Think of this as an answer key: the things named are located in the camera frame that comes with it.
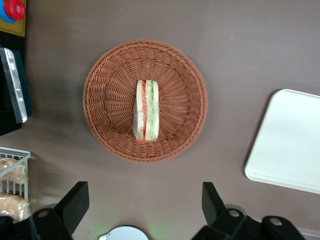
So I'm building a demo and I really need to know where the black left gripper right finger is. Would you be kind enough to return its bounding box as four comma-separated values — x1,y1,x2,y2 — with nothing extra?
201,181,228,228

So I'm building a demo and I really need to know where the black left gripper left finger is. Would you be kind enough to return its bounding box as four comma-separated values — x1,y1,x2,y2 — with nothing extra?
54,181,90,236

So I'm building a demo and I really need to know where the triangle sandwich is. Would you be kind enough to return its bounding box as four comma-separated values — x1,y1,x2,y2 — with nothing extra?
132,79,160,144

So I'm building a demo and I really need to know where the cream plastic tray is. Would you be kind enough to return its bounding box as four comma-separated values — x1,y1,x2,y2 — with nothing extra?
244,88,320,195

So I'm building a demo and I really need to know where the round brown wicker basket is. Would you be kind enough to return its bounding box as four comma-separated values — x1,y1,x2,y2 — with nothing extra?
82,38,209,164

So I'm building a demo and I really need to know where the clear bag of snacks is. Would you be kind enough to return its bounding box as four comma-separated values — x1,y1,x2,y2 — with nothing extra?
0,192,31,224
0,157,29,187

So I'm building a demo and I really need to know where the black countertop appliance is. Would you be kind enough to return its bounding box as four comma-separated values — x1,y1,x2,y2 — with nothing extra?
0,0,34,137

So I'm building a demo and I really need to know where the black and silver device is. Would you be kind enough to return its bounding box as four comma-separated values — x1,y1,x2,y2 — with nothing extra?
0,47,29,124

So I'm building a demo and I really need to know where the yellow control panel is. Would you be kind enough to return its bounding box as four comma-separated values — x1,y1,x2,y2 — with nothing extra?
0,0,27,38

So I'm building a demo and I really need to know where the red emergency stop button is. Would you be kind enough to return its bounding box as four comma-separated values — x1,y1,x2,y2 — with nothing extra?
0,0,26,24

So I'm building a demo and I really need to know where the white wire rack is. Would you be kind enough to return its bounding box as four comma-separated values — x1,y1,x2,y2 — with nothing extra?
0,146,32,203

